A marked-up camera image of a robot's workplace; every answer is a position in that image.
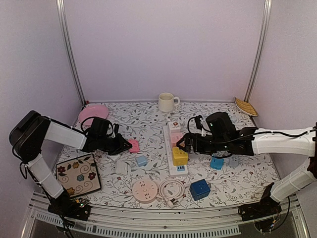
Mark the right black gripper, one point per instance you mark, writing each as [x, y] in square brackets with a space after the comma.
[189, 137]

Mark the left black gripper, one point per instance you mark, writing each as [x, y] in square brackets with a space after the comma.
[121, 145]

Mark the light pink plug adapter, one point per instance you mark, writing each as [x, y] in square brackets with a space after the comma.
[174, 138]

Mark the yellow cube adapter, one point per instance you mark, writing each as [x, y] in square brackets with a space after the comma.
[179, 157]

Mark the white plug adapter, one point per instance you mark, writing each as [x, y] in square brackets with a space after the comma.
[121, 168]

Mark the white cartoon plug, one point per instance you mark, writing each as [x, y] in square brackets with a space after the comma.
[174, 127]

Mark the light blue plug adapter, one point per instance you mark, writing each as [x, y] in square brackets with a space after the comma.
[141, 161]

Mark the cyan plug adapter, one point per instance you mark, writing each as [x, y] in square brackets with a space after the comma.
[216, 163]

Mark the pink round socket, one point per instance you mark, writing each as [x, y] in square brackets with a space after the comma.
[145, 191]

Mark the dark blue cube adapter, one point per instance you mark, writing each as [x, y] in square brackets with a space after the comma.
[199, 189]

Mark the light blue power strip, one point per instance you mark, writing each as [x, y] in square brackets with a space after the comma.
[233, 161]

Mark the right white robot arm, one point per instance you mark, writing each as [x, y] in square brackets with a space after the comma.
[251, 141]

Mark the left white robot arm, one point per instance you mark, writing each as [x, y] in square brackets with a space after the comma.
[33, 137]

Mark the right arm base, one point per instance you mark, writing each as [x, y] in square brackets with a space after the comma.
[262, 209]

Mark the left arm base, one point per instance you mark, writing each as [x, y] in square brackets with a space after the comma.
[68, 208]

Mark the cream mug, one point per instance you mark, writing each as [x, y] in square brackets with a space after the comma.
[167, 102]

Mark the pink plate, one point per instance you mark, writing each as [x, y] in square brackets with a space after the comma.
[100, 111]

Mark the floral square coaster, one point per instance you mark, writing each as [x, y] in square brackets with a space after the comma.
[79, 176]

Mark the yellow leaf dish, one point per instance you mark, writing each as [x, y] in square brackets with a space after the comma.
[245, 107]

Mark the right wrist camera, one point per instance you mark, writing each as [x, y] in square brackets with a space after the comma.
[199, 122]

